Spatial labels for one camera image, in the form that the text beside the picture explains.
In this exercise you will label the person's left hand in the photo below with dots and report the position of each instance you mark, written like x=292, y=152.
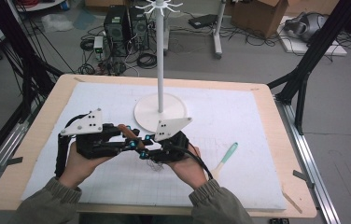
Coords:
x=77, y=171

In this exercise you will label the grey metal bracket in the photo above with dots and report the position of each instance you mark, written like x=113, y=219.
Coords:
x=13, y=161
x=301, y=175

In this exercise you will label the white rack stand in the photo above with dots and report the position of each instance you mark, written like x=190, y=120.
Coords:
x=151, y=112

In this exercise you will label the person's right hand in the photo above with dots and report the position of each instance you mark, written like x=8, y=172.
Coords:
x=189, y=174

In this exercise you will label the thin wooden stick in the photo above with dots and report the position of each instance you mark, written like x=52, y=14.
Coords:
x=292, y=202

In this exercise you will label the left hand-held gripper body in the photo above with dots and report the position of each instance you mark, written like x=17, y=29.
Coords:
x=86, y=124

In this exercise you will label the white metal stand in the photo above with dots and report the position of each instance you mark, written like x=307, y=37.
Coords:
x=217, y=37

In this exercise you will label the small white device green light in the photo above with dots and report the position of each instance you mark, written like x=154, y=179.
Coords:
x=98, y=42

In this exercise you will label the grey headset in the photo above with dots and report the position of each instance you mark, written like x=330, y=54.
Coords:
x=310, y=26

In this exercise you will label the black flat device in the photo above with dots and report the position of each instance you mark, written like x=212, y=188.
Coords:
x=201, y=21

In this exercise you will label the clear plastic bag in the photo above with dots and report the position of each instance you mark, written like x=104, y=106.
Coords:
x=57, y=22

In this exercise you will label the white round table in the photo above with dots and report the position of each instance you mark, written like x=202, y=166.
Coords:
x=39, y=5

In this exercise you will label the black computer tower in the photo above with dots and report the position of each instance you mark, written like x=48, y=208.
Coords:
x=139, y=28
x=116, y=31

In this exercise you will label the white floor board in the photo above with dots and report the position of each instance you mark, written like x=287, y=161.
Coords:
x=295, y=46

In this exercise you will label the black metal frame strut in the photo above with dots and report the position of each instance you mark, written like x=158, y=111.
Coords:
x=320, y=40
x=21, y=46

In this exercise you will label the small black device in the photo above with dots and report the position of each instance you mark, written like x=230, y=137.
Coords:
x=279, y=221

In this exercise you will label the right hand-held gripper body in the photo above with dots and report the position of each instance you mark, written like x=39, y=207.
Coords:
x=170, y=127

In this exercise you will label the cardboard box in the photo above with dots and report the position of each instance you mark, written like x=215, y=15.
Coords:
x=257, y=17

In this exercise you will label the white grid foam mat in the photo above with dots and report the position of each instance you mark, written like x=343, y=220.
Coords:
x=133, y=189

